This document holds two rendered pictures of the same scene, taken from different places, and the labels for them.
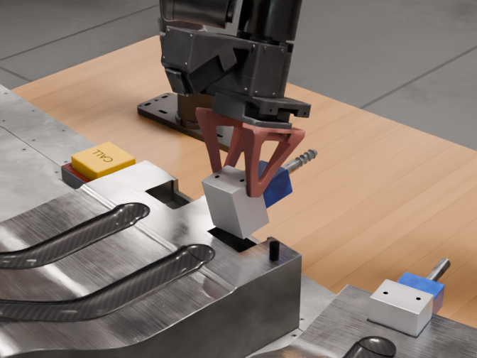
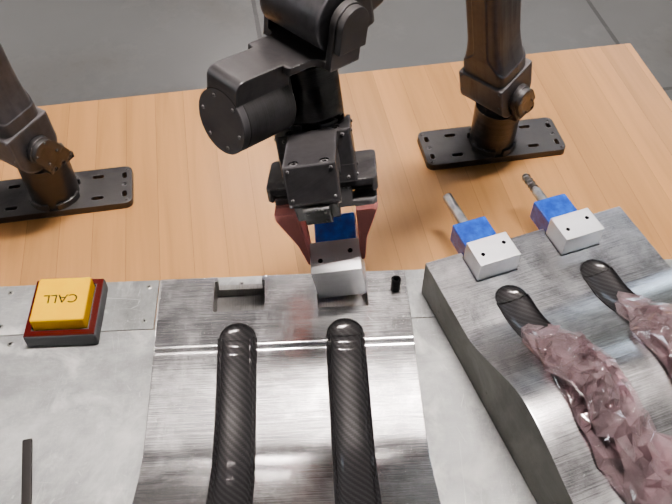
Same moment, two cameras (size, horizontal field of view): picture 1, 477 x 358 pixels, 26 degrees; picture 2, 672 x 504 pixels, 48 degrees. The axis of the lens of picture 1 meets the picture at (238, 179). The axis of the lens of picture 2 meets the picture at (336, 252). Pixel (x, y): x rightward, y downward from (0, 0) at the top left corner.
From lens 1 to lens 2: 72 cm
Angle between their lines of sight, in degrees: 44
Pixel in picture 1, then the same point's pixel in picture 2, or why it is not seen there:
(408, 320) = (512, 262)
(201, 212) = (287, 293)
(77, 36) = not seen: outside the picture
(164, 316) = (407, 406)
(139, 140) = (30, 252)
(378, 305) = (487, 267)
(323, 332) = (471, 315)
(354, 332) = (485, 297)
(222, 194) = (345, 273)
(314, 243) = not seen: hidden behind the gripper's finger
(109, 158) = (71, 296)
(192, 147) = (87, 224)
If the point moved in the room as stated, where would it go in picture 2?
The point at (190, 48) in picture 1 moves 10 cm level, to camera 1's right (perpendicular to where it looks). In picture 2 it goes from (335, 178) to (406, 113)
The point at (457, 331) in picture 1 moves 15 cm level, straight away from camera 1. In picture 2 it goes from (526, 243) to (439, 172)
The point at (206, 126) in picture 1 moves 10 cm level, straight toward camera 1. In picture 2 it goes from (297, 226) to (386, 275)
